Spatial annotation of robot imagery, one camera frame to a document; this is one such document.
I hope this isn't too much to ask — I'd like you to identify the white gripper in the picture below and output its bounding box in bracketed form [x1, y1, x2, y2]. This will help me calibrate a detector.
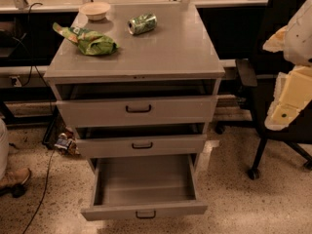
[262, 0, 312, 131]

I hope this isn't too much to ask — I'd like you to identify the grey bottom drawer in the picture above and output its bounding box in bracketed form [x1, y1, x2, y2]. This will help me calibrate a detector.
[81, 154, 207, 221]

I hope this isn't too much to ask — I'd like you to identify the grey drawer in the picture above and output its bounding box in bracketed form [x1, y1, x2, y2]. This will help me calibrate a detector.
[81, 154, 207, 221]
[77, 124, 206, 158]
[57, 80, 216, 128]

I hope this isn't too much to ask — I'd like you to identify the grey top drawer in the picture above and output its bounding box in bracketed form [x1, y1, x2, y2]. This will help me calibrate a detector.
[57, 80, 216, 128]

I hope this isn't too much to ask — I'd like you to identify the grey middle drawer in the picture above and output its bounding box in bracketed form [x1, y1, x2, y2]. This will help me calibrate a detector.
[77, 124, 206, 158]

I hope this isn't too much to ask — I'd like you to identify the grey drawer cabinet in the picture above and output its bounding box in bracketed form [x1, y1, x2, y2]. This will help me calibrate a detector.
[43, 2, 226, 168]

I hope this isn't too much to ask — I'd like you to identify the black office chair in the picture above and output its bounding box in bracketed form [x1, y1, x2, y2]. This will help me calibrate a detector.
[215, 0, 312, 179]

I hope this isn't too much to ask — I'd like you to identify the green soda can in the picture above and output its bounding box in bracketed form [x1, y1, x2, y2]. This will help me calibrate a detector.
[128, 13, 157, 35]

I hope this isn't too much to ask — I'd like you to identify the green chip bag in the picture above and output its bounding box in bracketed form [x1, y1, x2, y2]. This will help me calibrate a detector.
[53, 22, 119, 56]

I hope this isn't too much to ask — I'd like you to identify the beige bowl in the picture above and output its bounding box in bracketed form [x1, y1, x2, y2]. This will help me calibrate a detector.
[79, 2, 110, 20]

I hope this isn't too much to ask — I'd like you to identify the small toy pile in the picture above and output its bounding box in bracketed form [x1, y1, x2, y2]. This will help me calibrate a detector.
[55, 128, 79, 156]

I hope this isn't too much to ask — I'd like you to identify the white trouser leg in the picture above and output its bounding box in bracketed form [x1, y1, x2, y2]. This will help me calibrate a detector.
[0, 119, 9, 179]

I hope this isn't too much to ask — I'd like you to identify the brown work boot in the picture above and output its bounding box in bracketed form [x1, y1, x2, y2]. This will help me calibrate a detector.
[0, 168, 31, 198]

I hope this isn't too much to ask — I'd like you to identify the black power cable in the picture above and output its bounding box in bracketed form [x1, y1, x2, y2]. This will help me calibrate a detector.
[19, 2, 57, 234]

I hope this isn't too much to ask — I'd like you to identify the wall power outlet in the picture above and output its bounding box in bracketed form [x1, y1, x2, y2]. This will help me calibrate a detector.
[10, 76, 21, 87]

